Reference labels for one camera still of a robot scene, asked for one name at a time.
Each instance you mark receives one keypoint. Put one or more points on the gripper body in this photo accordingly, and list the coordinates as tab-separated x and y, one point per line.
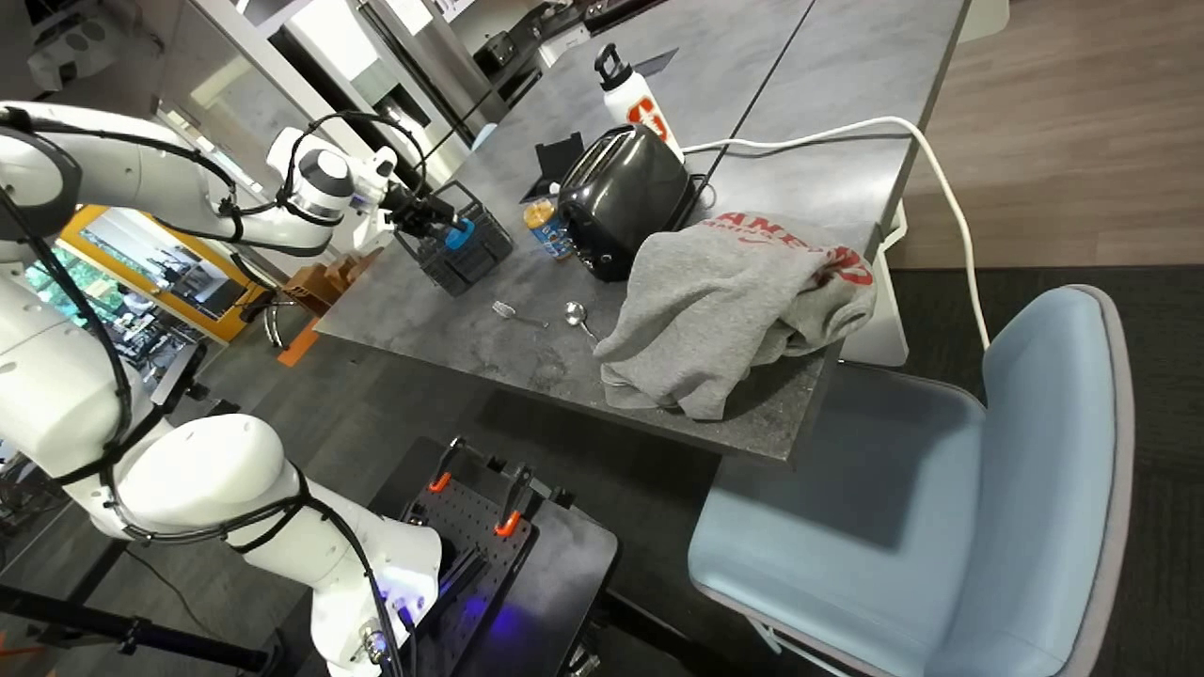
412	209

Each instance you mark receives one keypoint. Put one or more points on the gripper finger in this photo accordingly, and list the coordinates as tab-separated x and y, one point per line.
435	237
450	219

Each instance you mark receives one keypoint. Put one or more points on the blue jar lid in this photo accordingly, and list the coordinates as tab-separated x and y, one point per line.
461	235

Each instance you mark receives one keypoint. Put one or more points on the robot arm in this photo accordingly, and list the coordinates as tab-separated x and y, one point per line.
202	465

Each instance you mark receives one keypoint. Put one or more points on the peanut butter jar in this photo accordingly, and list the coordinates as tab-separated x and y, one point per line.
548	230

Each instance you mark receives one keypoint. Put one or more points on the black plastic crate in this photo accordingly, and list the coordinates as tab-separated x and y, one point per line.
475	259

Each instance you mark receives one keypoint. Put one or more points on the metal fork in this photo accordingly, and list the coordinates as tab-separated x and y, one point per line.
508	311

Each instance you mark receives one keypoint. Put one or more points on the brown wooden block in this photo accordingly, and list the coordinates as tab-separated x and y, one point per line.
329	282

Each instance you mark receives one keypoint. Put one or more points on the black folded holder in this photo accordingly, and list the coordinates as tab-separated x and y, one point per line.
560	160

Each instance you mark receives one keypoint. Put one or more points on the stainless steel refrigerator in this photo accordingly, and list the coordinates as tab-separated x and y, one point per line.
423	66

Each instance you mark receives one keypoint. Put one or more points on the metal spoon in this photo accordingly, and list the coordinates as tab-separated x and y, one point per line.
577	313

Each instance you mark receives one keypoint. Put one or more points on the black toaster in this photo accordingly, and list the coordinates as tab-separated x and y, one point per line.
621	197

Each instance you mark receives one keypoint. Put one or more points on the white water bottle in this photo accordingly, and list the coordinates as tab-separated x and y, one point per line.
638	103

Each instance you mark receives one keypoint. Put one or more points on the black clamp with orange tip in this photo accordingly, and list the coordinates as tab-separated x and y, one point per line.
511	512
442	475

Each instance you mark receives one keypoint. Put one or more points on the yellow framed picture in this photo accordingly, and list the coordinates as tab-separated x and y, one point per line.
160	268

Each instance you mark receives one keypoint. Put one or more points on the grey sweatshirt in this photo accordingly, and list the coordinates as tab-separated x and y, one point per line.
715	301

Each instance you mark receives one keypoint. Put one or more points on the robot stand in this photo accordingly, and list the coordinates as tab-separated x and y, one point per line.
555	574

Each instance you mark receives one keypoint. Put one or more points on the light blue chair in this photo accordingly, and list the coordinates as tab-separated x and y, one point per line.
847	527

